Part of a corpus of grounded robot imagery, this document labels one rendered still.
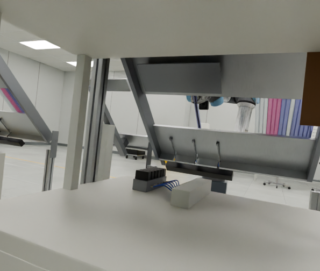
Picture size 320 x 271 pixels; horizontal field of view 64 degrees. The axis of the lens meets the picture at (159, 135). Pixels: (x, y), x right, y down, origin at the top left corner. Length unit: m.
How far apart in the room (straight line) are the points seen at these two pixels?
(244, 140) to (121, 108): 8.37
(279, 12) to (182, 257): 0.39
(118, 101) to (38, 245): 9.09
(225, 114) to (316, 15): 7.56
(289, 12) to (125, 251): 0.43
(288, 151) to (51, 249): 0.94
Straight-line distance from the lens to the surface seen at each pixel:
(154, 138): 1.23
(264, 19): 0.48
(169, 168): 1.35
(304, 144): 1.11
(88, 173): 0.89
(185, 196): 0.67
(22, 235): 0.48
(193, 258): 0.43
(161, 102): 8.66
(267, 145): 1.12
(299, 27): 0.51
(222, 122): 7.98
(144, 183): 0.80
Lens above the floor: 0.80
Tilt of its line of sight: level
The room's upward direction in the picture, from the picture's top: 6 degrees clockwise
